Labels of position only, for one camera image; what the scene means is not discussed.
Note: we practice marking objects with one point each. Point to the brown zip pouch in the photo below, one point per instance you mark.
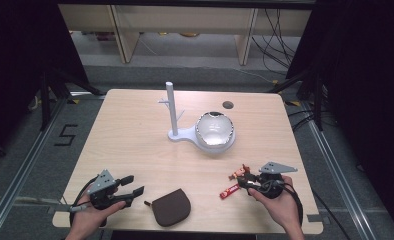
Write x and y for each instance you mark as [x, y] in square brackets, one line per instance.
[171, 208]

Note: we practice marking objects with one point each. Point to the person's right hand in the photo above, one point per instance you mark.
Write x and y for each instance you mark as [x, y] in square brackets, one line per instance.
[283, 208]

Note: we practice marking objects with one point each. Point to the light wooden desk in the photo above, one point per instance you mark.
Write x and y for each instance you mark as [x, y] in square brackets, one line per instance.
[185, 21]

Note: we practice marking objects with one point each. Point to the aluminium floor rail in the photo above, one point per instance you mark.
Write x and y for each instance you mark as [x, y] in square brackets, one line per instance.
[338, 180]
[21, 170]

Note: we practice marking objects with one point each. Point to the white stand with post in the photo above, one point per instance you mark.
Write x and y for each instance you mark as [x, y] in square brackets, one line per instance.
[172, 110]

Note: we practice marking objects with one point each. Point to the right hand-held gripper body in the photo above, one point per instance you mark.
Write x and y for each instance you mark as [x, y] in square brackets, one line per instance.
[271, 185]

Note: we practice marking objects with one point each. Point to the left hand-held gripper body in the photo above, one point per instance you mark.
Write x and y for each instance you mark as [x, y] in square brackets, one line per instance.
[101, 186]

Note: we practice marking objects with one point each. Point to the red snack bar packet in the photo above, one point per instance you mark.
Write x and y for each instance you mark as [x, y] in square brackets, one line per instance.
[229, 191]

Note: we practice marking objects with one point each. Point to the black metal stand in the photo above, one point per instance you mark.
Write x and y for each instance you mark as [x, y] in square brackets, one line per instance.
[316, 100]
[48, 100]

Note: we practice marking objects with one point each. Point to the small toy figure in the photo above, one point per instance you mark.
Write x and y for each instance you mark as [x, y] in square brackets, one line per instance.
[239, 172]

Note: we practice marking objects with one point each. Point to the silver bowl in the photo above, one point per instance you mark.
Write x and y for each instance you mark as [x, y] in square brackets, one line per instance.
[215, 130]

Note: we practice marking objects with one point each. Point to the person's left hand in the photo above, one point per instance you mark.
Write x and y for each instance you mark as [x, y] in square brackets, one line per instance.
[88, 218]

